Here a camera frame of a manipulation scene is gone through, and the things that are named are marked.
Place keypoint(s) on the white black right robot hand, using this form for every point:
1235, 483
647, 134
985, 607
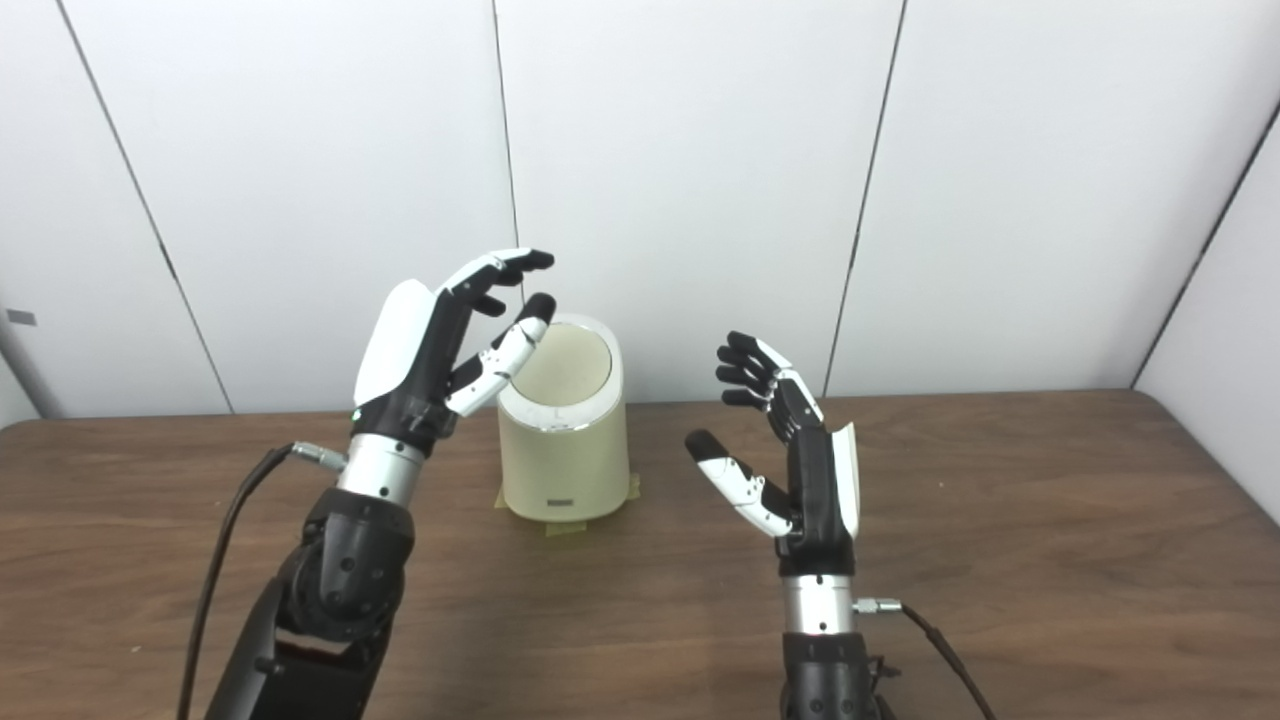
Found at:
820, 500

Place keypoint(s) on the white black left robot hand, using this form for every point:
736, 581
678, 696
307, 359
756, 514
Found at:
400, 350

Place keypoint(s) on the cream round bin lid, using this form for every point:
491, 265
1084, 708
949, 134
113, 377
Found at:
575, 365

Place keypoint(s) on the cream-colored round bin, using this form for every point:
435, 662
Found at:
565, 465

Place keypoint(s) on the small grey wall tag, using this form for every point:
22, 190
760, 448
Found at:
21, 318

